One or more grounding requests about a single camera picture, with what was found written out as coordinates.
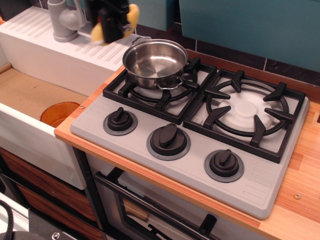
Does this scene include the black oven door handle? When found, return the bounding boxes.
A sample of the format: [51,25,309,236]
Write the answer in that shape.
[94,168,217,240]

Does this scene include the white right burner cap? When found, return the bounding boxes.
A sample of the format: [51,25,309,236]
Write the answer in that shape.
[219,90,280,132]

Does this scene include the grey toy faucet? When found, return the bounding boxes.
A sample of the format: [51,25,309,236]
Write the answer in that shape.
[47,0,86,43]

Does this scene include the toy oven door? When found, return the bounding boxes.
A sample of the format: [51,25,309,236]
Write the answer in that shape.
[92,166,253,240]

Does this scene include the black stove knob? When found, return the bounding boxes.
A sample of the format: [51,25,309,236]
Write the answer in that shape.
[146,123,191,161]
[103,107,138,136]
[204,149,245,183]

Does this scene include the yellow stuffed duck toy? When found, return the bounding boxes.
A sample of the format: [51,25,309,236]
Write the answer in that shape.
[90,4,140,46]

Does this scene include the wooden drawer fronts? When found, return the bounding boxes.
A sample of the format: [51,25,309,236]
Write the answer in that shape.
[0,149,106,240]

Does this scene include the grey toy stove top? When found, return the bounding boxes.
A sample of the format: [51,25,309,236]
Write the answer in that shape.
[69,62,311,220]

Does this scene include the orange plastic sink drain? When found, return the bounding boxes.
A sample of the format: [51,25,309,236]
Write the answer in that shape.
[40,101,80,128]

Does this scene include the black burner grate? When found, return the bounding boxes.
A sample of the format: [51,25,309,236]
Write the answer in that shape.
[183,69,306,163]
[103,57,218,125]

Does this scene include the black right stove knob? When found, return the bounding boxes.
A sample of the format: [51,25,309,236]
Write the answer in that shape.
[204,149,245,183]

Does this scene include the black left burner grate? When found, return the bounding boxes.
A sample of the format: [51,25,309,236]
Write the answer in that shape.
[103,57,218,125]

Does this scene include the stainless steel pot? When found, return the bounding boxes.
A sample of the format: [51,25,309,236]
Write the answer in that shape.
[122,38,188,90]

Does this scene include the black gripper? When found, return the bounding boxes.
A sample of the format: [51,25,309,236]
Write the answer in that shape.
[85,0,130,43]

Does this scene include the black right burner grate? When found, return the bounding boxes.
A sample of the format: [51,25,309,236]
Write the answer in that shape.
[183,69,306,163]

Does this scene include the black braided cable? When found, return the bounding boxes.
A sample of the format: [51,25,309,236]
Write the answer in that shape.
[0,199,16,240]

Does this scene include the white toy sink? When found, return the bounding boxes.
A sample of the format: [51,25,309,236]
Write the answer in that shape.
[0,6,136,190]

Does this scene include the black left stove knob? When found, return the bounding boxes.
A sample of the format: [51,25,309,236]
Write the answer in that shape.
[103,107,138,136]

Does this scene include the black middle stove knob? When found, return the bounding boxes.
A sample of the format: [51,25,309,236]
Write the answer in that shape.
[146,123,191,161]

